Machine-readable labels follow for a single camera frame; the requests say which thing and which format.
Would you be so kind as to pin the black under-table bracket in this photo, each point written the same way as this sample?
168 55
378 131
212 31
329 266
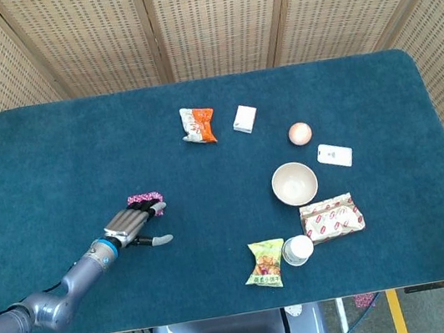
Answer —
427 287

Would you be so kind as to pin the red white snack bag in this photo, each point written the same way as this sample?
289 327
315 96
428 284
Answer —
332 221

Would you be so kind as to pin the peach coloured ball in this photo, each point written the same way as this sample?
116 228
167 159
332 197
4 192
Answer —
300 133

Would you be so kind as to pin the beige bowl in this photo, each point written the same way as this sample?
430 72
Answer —
294 184

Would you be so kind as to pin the orange white snack bag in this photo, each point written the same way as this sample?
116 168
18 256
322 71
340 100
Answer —
198 125

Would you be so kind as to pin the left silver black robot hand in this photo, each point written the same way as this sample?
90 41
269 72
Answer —
126 226

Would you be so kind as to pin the blue felt table cover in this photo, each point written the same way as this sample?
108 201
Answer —
76 155

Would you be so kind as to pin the small white box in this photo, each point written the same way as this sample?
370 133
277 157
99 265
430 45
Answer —
245 119

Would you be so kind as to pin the green vegetable biscuit bag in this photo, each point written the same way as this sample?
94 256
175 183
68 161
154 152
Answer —
265 265

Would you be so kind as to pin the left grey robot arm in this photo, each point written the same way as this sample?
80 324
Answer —
49 305

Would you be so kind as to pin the woven bamboo folding screen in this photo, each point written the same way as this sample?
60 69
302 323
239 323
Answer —
215 19

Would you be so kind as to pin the yellow floor tape strip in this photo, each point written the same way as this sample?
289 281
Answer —
398 316

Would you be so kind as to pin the white paper cup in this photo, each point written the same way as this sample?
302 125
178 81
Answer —
298 249

